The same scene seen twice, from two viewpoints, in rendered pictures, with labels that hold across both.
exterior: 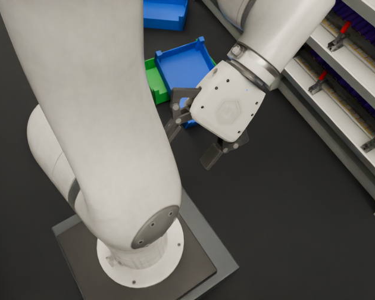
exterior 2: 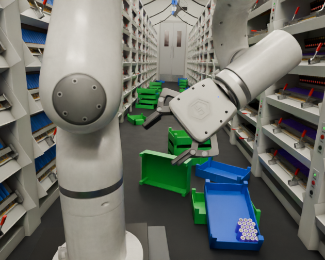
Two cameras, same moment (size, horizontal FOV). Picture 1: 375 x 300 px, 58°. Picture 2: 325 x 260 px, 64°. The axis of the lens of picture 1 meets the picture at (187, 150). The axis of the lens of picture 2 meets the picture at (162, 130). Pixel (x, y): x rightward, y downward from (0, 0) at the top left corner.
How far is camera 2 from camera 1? 0.41 m
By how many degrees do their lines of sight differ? 48
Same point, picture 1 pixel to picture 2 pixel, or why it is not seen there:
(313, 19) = (279, 53)
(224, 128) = (193, 123)
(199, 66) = (239, 204)
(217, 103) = (191, 99)
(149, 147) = (99, 25)
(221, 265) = not seen: outside the picture
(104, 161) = (66, 12)
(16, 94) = not seen: hidden behind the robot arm
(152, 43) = not seen: hidden behind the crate
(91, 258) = (51, 252)
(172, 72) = (214, 201)
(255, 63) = (226, 74)
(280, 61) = (247, 77)
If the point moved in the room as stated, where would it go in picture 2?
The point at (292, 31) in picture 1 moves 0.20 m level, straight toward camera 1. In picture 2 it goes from (259, 57) to (182, 52)
